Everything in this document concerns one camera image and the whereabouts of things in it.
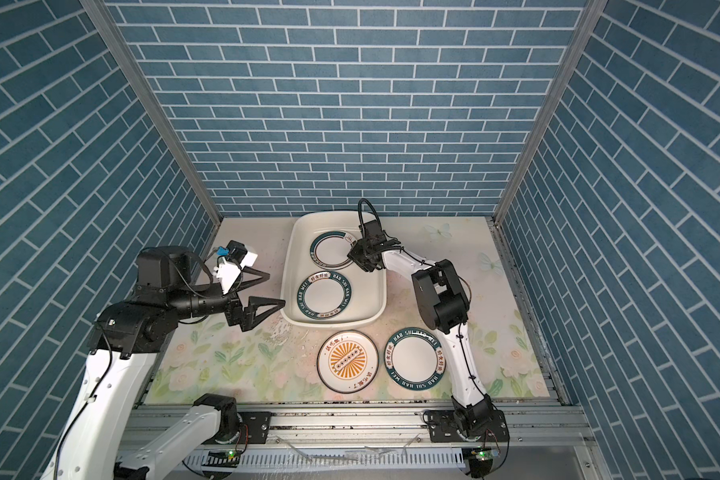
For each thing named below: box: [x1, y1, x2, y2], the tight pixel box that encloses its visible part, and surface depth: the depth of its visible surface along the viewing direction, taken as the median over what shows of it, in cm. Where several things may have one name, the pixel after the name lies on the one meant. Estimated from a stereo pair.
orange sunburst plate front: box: [317, 330, 379, 395], surface depth 86 cm
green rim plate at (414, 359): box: [384, 327, 446, 392], surface depth 88 cm
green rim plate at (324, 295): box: [297, 270, 352, 320], surface depth 100 cm
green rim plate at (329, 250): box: [310, 230, 357, 270], surface depth 110 cm
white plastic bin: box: [280, 211, 387, 329], surface depth 103 cm
